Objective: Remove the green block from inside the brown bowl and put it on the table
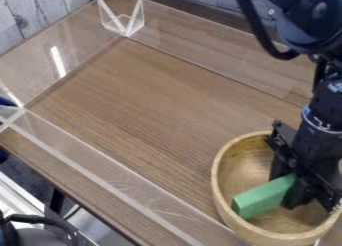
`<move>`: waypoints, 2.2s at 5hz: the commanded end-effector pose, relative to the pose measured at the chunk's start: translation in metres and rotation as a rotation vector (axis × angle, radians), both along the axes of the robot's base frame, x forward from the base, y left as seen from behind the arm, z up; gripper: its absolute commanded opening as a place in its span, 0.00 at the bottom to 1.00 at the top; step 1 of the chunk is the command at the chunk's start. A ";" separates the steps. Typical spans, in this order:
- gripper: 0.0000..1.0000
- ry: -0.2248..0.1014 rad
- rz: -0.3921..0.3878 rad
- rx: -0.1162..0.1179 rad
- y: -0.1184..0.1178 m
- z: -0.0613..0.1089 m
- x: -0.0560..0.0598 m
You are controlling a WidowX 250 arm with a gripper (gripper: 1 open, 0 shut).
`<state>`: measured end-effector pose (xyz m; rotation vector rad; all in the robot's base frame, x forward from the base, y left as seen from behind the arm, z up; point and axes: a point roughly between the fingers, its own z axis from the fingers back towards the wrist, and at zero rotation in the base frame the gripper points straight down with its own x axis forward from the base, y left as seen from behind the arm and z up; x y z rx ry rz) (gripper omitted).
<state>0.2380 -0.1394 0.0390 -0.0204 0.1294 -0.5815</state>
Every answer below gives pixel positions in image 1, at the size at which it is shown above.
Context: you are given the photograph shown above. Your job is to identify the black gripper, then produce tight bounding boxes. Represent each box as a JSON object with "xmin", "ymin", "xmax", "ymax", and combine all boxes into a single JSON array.
[{"xmin": 266, "ymin": 106, "xmax": 342, "ymax": 212}]

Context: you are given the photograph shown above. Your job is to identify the green rectangular block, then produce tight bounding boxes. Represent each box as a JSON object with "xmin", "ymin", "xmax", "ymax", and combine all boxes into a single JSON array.
[{"xmin": 231, "ymin": 174, "xmax": 296, "ymax": 220}]

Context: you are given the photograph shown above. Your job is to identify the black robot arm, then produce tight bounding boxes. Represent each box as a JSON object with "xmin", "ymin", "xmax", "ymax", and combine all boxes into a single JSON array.
[{"xmin": 267, "ymin": 0, "xmax": 342, "ymax": 211}]

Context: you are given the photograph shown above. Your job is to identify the light wooden bowl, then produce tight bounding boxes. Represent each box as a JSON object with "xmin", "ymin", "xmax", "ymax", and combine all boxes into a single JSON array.
[{"xmin": 211, "ymin": 131, "xmax": 342, "ymax": 246}]

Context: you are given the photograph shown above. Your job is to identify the black table leg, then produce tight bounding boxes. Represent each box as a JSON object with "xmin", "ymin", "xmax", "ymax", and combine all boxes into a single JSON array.
[{"xmin": 49, "ymin": 189, "xmax": 65, "ymax": 214}]

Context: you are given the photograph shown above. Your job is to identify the clear acrylic wall panels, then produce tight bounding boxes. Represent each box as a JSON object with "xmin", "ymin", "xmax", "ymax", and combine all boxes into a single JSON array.
[{"xmin": 0, "ymin": 0, "xmax": 316, "ymax": 246}]

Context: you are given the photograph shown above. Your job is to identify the black cable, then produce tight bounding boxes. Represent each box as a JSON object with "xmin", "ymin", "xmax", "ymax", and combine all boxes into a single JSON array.
[{"xmin": 228, "ymin": 0, "xmax": 342, "ymax": 62}]

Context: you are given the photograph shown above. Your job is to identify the clear acrylic corner bracket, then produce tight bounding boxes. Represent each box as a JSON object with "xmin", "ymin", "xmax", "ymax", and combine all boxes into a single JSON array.
[{"xmin": 97, "ymin": 0, "xmax": 144, "ymax": 38}]

